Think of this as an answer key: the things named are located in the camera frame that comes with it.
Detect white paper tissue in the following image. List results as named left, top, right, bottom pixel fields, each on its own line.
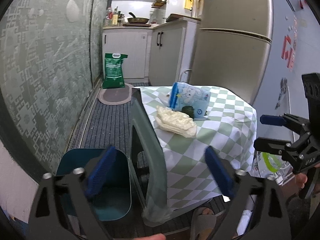
left=155, top=106, right=197, bottom=138

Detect teal plastic trash bin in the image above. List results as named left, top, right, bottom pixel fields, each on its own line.
left=56, top=145, right=132, bottom=222

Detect white kitchen cabinet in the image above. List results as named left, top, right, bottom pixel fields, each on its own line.
left=102, top=17, right=200, bottom=86

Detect person's right hand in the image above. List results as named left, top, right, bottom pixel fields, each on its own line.
left=295, top=173, right=308, bottom=189

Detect plastic bag green items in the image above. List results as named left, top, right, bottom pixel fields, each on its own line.
left=249, top=151, right=294, bottom=186

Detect green white checkered tablecloth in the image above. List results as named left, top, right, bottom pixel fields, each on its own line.
left=140, top=86, right=257, bottom=210

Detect grey slipper foot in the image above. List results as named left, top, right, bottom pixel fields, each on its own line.
left=190, top=207, right=217, bottom=240

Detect grey-green plastic chair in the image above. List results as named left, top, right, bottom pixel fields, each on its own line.
left=128, top=88, right=170, bottom=227

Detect silver refrigerator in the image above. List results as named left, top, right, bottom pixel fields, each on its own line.
left=189, top=0, right=273, bottom=104

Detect oval grey floor mat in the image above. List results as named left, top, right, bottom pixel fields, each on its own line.
left=98, top=83, right=133, bottom=106

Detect green rice bag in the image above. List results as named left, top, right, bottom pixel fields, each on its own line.
left=103, top=53, right=128, bottom=89

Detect patterned glass sliding door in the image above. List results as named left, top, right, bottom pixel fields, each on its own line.
left=1, top=0, right=108, bottom=180

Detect frying pan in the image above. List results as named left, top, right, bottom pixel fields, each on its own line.
left=127, top=12, right=149, bottom=24

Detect yellow bottle on counter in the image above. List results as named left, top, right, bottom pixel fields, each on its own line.
left=112, top=14, right=118, bottom=26

